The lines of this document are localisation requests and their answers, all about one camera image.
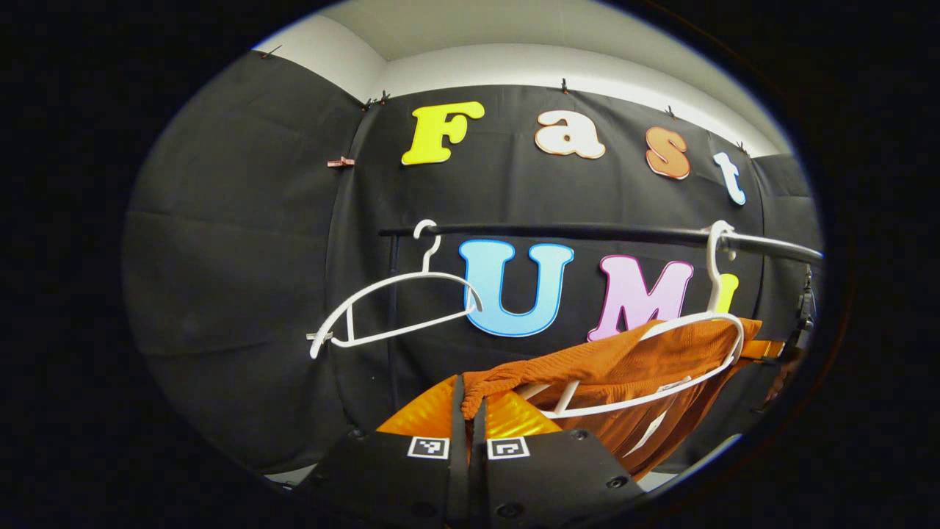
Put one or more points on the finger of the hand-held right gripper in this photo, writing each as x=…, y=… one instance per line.
x=764, y=350

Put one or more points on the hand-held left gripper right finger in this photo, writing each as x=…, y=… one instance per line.
x=551, y=477

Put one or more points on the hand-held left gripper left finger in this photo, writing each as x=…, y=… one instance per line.
x=396, y=477

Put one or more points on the white shirt clothes hanger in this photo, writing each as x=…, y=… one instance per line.
x=714, y=286

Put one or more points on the orange button shirt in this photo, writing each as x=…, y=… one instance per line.
x=631, y=353

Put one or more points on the black clothes rack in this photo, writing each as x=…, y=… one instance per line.
x=587, y=232

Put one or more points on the white empty clothes hanger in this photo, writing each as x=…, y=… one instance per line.
x=429, y=253

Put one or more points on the silver cloth clip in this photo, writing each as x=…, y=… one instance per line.
x=319, y=336

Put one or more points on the black backdrop cloth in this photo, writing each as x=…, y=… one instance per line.
x=235, y=279

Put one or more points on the copper cloth clip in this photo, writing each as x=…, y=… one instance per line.
x=340, y=162

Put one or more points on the row of black cloth clips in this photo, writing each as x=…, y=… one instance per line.
x=565, y=86

